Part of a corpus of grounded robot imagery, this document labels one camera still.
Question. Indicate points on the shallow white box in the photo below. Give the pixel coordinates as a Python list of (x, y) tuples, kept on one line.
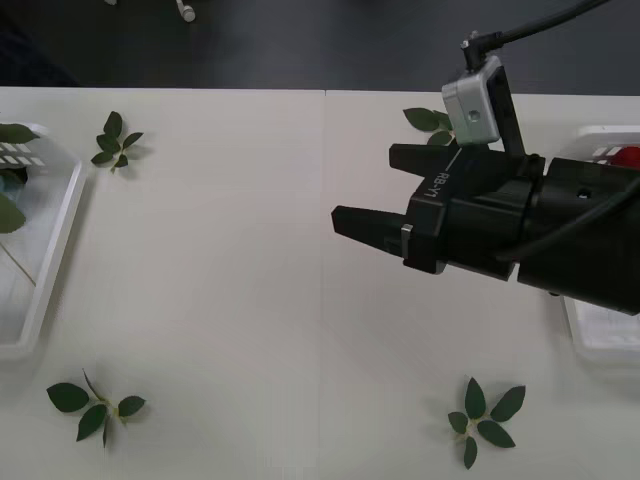
[(25, 320), (600, 345)]

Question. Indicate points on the grey right arm camera box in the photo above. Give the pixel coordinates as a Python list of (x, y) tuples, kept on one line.
[(470, 115)]

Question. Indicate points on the red artificial rose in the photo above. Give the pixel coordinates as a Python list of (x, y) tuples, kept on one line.
[(627, 156)]

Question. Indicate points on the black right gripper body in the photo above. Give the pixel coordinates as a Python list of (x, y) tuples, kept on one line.
[(475, 220)]

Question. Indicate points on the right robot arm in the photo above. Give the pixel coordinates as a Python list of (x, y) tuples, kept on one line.
[(590, 240)]

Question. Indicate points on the loose green leaf twig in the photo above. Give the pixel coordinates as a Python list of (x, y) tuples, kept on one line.
[(420, 117), (475, 400), (114, 125), (67, 397)]

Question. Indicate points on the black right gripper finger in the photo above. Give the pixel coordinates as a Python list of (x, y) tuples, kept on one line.
[(415, 160), (370, 227)]

